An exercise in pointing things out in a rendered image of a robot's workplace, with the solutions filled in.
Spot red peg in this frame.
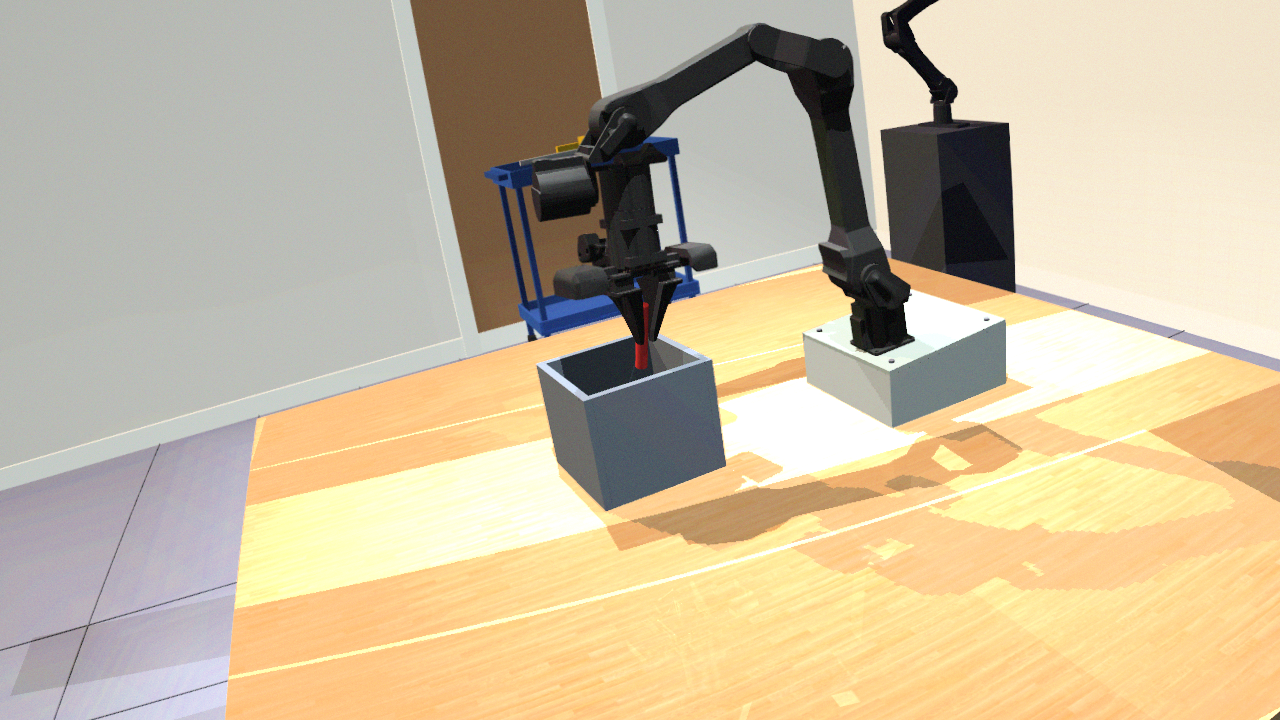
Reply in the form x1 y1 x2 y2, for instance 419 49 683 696
636 302 649 369

